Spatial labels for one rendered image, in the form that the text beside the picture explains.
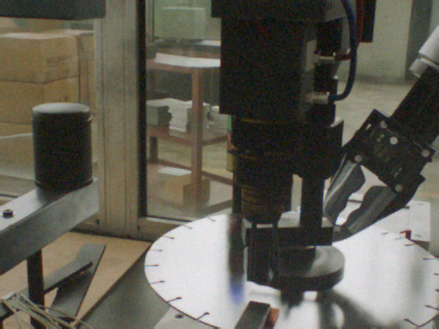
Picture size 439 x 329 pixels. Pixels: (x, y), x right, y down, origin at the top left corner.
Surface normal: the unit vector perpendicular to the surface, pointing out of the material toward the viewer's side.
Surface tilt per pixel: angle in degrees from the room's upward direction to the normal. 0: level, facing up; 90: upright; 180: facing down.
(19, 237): 90
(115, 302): 0
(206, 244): 0
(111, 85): 90
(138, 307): 0
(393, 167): 78
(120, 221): 90
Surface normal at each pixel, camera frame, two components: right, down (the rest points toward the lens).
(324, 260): 0.11, -0.94
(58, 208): 0.95, 0.11
